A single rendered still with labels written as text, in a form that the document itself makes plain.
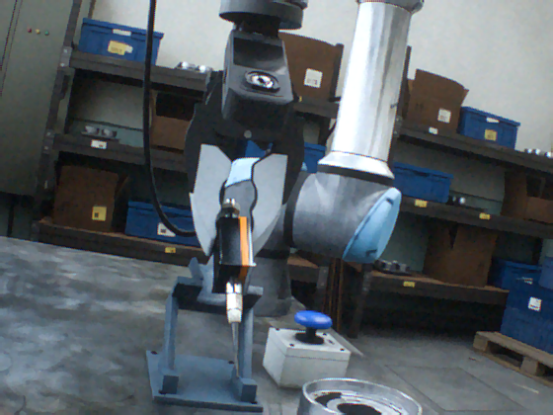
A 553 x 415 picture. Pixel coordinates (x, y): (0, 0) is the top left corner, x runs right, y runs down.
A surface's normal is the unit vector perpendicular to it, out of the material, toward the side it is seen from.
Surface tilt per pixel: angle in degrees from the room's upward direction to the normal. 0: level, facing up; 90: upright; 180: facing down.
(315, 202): 73
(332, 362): 90
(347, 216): 85
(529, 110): 90
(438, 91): 94
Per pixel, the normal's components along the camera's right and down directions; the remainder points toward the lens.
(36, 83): 0.26, 0.11
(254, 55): 0.25, -0.77
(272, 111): 0.05, 0.61
